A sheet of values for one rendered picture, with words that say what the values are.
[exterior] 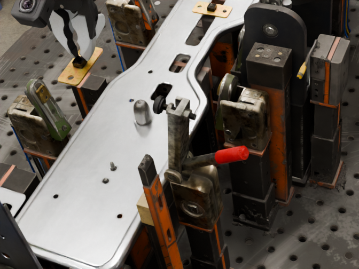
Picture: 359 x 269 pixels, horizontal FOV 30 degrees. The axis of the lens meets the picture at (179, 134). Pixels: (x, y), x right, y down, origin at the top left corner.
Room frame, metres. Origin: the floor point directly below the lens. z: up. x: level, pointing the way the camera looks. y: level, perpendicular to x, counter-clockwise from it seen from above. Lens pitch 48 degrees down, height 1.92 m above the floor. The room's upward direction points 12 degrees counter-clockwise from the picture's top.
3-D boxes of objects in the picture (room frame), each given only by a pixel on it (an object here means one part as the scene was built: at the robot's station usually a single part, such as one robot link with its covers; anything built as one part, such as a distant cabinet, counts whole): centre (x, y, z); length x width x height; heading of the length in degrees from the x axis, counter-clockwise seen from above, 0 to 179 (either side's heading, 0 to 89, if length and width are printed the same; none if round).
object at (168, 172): (0.69, 0.02, 1.06); 0.03 x 0.01 x 0.03; 57
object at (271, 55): (0.87, -0.18, 0.91); 0.07 x 0.05 x 0.42; 57
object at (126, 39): (1.22, 0.05, 0.87); 0.12 x 0.09 x 0.35; 57
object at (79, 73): (0.79, 0.13, 1.25); 0.08 x 0.04 x 0.01; 147
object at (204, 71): (1.03, -0.03, 0.84); 0.12 x 0.05 x 0.29; 57
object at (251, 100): (0.83, -0.13, 0.88); 0.11 x 0.09 x 0.37; 57
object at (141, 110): (0.89, 0.06, 1.02); 0.03 x 0.03 x 0.07
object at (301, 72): (0.87, -0.25, 1.09); 0.10 x 0.01 x 0.01; 147
